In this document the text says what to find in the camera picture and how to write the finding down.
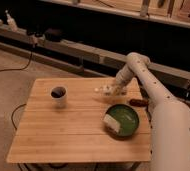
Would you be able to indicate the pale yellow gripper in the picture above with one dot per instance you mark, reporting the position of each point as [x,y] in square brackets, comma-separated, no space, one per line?
[117,90]

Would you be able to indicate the white plastic bottle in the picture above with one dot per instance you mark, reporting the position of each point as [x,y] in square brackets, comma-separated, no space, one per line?
[105,90]

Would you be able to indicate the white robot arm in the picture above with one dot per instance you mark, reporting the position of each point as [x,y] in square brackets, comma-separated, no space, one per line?
[170,119]

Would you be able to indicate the green ceramic bowl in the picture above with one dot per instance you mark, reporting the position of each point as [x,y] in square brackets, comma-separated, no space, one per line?
[126,116]

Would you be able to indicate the white spray bottle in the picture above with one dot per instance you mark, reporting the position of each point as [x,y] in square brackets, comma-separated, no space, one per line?
[11,22]

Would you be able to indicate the dark red oblong object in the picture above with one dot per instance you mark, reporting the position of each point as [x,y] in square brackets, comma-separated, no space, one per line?
[138,102]

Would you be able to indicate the white sponge block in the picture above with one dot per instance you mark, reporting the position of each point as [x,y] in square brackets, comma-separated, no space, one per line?
[112,123]

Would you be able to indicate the white cup with dark liquid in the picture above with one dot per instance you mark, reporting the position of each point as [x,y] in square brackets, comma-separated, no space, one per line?
[59,94]

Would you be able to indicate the wooden folding table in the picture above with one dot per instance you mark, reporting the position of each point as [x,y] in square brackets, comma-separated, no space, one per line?
[74,134]

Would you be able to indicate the black device on ledge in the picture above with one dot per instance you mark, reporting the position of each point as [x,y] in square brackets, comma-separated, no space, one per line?
[54,35]

